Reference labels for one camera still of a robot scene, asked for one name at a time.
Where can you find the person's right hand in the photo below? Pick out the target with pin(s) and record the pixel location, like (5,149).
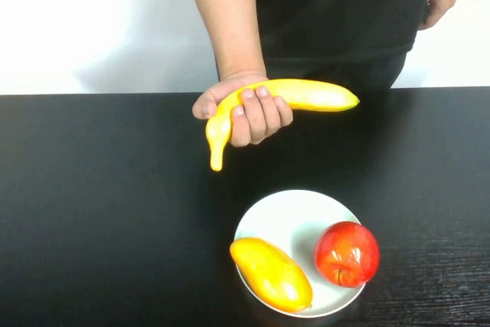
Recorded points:
(256,120)

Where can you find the yellow banana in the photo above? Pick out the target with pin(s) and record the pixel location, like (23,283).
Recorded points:
(310,93)

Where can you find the person's right forearm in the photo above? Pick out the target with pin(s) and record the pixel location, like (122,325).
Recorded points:
(229,17)

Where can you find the white round plate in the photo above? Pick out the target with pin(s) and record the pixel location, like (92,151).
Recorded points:
(291,220)

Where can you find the black shirt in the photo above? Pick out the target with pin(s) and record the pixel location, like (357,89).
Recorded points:
(337,9)

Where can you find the black trousers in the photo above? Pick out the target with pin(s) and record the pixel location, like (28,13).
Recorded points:
(367,72)

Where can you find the yellow orange mango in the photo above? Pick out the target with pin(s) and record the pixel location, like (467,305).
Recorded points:
(272,275)

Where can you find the red apple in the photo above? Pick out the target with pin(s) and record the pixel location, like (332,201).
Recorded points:
(346,254)

